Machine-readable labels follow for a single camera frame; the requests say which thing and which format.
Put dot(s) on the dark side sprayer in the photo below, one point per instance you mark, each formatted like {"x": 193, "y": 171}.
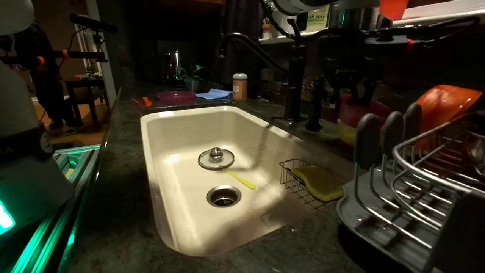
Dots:
{"x": 316, "y": 105}

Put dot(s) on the wire sponge caddy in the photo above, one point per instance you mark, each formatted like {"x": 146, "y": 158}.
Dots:
{"x": 296, "y": 186}

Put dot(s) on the dark bronze faucet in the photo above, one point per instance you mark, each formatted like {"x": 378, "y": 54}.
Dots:
{"x": 294, "y": 71}

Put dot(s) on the white kitchen sink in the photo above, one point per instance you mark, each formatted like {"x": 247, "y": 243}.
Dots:
{"x": 187, "y": 223}

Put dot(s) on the blue dish cloth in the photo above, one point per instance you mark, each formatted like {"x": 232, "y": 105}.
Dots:
{"x": 214, "y": 94}

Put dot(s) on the magenta plastic bowl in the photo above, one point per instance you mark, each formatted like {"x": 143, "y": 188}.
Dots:
{"x": 352, "y": 112}

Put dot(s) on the yellow plastic stick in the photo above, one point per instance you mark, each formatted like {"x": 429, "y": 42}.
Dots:
{"x": 247, "y": 183}

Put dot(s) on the dark wooden stool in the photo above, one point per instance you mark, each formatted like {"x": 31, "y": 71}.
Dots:
{"x": 85, "y": 91}

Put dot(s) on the orange soap pump bottle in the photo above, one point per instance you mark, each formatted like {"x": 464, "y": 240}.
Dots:
{"x": 240, "y": 85}

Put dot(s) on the round sink strainer lid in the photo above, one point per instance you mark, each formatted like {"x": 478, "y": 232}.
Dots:
{"x": 216, "y": 158}

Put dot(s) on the grey dish rack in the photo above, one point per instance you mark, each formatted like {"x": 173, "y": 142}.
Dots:
{"x": 419, "y": 197}

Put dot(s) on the orange cup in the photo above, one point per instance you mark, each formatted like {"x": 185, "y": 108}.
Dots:
{"x": 393, "y": 9}

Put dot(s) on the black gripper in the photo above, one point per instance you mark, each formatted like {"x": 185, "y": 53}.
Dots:
{"x": 355, "y": 68}

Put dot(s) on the yellow sponge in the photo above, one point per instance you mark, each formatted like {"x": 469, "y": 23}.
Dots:
{"x": 320, "y": 182}

